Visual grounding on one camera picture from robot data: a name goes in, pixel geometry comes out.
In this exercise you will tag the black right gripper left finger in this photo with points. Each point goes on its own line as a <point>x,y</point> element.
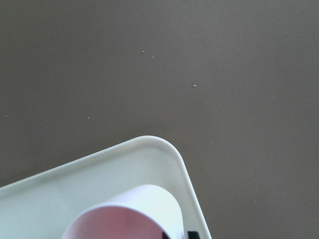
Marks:
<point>165,236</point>

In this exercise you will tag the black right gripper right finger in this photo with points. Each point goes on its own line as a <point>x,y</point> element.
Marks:
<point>193,235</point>

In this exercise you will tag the pink cup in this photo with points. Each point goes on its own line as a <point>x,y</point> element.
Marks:
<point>143,212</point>

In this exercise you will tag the beige rabbit tray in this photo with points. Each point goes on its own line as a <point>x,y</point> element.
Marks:
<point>43,205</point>

